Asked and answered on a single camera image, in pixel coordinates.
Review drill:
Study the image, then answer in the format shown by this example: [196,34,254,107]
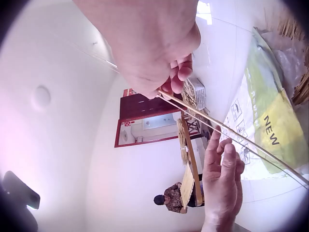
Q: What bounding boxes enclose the person's left hand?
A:
[201,125,246,232]

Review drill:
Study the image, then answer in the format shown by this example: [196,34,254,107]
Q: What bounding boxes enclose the person's right hand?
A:
[72,0,202,100]

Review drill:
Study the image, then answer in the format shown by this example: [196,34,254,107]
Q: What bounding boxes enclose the person's left thumb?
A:
[205,125,221,167]

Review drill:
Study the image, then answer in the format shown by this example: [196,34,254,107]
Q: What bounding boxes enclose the person's right fingers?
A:
[160,54,194,95]

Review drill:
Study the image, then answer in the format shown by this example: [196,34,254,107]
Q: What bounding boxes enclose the person's left index finger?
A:
[221,144,236,175]

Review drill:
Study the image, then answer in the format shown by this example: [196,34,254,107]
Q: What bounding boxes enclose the person's left fingers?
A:
[235,154,246,186]

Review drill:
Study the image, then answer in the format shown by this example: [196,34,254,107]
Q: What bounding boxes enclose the thick bamboo strip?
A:
[157,90,309,187]

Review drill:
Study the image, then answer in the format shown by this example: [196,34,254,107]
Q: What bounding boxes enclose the thin bamboo strip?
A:
[72,42,308,189]

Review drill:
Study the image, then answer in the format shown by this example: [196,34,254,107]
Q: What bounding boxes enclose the cardboard box of straw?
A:
[182,78,207,114]

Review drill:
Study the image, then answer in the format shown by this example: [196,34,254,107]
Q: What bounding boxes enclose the tied straw bundle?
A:
[176,118,191,167]

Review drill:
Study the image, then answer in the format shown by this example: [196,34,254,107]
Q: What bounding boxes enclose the woven bamboo mat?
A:
[181,161,195,210]

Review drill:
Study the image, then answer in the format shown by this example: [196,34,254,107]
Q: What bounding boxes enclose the red-brown wooden door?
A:
[114,88,187,148]

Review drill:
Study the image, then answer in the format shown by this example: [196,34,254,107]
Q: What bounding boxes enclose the white green yellow woven sack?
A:
[223,27,307,181]

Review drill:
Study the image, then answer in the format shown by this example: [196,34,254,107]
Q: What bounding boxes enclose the woven bamboo basket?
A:
[277,14,309,106]

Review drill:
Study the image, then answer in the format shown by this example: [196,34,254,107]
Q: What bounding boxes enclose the clear plastic bag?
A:
[262,30,309,93]

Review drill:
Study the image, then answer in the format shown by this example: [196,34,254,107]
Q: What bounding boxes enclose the round white ceiling lamp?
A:
[31,85,51,109]

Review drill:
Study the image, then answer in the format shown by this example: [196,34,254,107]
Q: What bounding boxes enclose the wooden weaving frame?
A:
[181,114,206,208]

